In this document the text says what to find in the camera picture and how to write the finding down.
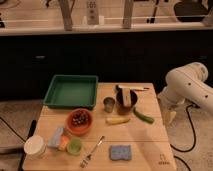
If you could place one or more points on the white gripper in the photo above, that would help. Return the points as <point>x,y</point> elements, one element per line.
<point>168,114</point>

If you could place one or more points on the blue sponge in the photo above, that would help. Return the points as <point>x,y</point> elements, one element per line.
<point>120,152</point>

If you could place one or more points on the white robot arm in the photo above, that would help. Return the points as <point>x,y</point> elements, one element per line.
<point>185,83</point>

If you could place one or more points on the green plastic tray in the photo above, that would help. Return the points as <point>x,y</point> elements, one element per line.
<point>72,91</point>

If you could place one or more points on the green cucumber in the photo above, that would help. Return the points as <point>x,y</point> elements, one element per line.
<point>143,117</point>

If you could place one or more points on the dark brown bowl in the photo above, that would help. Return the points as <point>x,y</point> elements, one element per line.
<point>121,109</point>

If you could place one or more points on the wooden block in bowl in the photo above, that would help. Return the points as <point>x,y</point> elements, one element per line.
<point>126,97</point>

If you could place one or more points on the small metal cup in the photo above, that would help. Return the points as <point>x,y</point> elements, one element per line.
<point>109,104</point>

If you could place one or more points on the orange bowl with grapes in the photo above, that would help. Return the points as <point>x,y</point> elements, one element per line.
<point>79,121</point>

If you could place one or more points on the metal fork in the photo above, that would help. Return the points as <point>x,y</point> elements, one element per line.
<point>88,157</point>

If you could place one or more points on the small green cup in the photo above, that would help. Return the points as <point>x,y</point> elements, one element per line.
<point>74,146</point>

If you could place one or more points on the orange toy block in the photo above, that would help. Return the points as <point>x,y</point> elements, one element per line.
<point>63,143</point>

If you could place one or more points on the light blue cloth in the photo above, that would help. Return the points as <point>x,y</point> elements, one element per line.
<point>54,141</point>

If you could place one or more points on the white remote on shelf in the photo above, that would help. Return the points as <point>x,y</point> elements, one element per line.
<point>92,12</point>

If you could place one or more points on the knife with wooden handle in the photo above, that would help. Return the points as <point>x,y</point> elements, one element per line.
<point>134,88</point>

